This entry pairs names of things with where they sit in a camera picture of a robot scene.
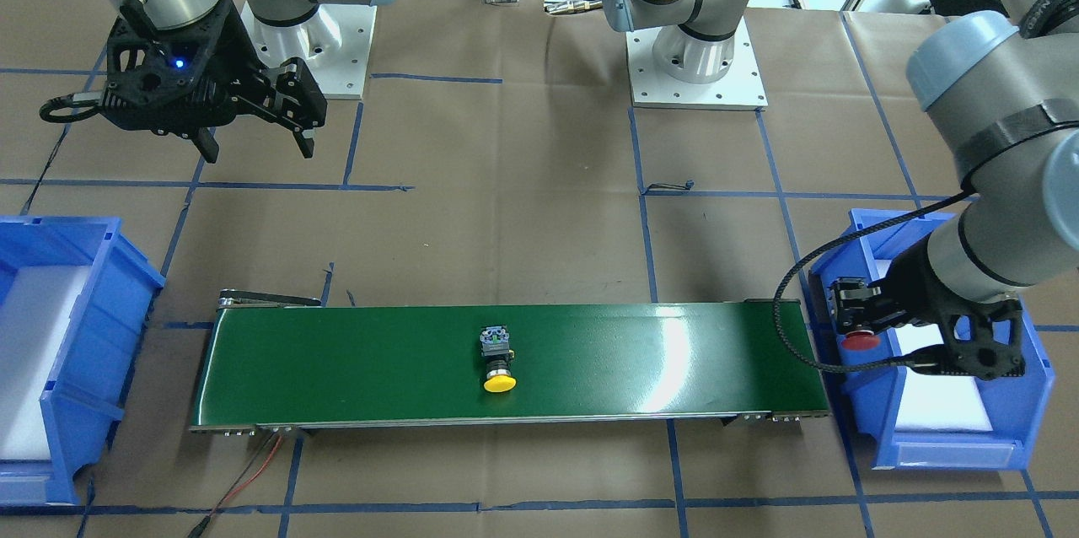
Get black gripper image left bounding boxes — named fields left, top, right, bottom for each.
left=99, top=0, right=328, bottom=164

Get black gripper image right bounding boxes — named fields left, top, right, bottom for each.
left=831, top=247, right=1026, bottom=378

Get red push button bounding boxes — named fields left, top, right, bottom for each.
left=839, top=316, right=880, bottom=351

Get yellow push button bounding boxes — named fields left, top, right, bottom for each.
left=479, top=325, right=517, bottom=394

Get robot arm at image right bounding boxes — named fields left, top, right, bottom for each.
left=600, top=0, right=1078, bottom=380

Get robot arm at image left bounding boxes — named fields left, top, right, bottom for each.
left=40, top=0, right=394, bottom=163

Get blue bin at image right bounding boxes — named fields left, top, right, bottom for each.
left=809, top=213, right=1055, bottom=471

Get blue bin at image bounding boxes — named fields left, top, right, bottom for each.
left=1, top=215, right=165, bottom=507
left=809, top=213, right=1055, bottom=471

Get white foam pad bin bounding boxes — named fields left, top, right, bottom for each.
left=1, top=266, right=91, bottom=461
left=877, top=260, right=994, bottom=433

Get green conveyor belt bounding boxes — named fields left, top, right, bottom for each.
left=190, top=300, right=829, bottom=432

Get blue bin at image left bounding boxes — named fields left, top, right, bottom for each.
left=1, top=215, right=165, bottom=507

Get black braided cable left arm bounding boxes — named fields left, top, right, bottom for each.
left=590, top=0, right=979, bottom=375

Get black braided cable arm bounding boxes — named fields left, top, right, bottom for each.
left=39, top=94, right=106, bottom=126
left=590, top=0, right=979, bottom=375

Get white base plate image left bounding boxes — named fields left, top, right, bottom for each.
left=240, top=4, right=378, bottom=100

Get white base plate image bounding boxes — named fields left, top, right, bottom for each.
left=625, top=19, right=770, bottom=111
left=240, top=4, right=378, bottom=100

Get black braided cable right arm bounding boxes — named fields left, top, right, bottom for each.
left=39, top=94, right=106, bottom=126

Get white base plate image right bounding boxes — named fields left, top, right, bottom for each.
left=625, top=19, right=770, bottom=111

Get red and black wires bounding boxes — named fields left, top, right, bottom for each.
left=187, top=433, right=287, bottom=538

